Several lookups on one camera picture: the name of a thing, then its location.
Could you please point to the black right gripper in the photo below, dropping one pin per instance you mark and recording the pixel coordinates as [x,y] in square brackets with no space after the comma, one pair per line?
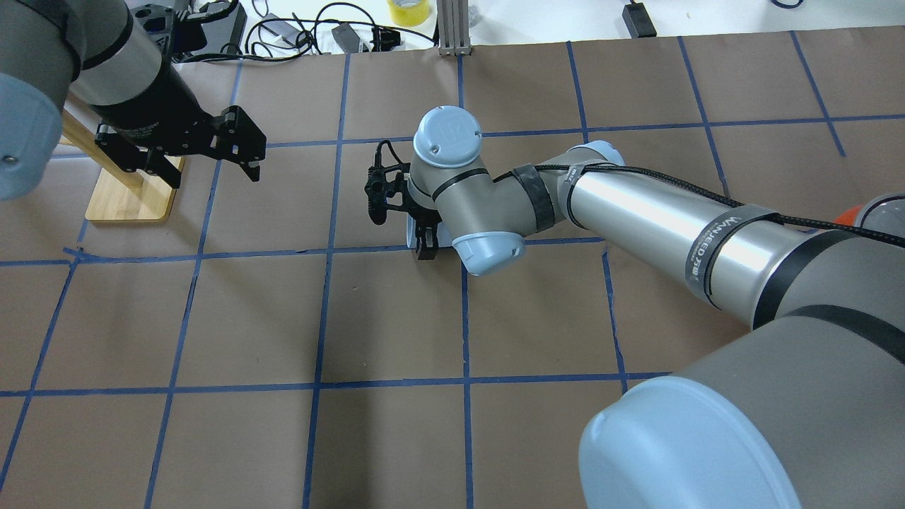
[425,242]

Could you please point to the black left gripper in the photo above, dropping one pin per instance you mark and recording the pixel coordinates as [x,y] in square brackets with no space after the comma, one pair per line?
[150,107]

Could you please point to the light blue cup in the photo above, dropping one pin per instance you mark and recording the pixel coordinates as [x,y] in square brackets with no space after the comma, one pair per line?
[411,238]

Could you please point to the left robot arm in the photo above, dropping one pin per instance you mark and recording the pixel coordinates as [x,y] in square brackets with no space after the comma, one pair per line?
[99,52]

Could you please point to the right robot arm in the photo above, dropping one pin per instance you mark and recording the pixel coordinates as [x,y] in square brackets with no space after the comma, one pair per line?
[804,410]

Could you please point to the wooden cup rack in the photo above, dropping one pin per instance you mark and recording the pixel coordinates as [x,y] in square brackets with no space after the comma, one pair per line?
[118,196]

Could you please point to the black power adapter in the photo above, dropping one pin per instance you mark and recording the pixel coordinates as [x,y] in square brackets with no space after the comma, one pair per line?
[348,40]

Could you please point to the yellow tape roll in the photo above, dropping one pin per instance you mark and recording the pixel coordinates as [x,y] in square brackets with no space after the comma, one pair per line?
[406,13]

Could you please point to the black power brick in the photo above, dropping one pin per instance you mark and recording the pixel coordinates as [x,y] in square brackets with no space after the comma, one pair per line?
[637,20]

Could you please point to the orange canister with grey lid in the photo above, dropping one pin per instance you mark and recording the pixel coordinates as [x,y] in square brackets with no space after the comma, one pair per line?
[852,217]

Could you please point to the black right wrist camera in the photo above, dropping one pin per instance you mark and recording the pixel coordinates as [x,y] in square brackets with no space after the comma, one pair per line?
[386,185]

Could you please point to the aluminium frame post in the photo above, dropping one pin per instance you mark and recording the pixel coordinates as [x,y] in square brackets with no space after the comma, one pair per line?
[452,25]

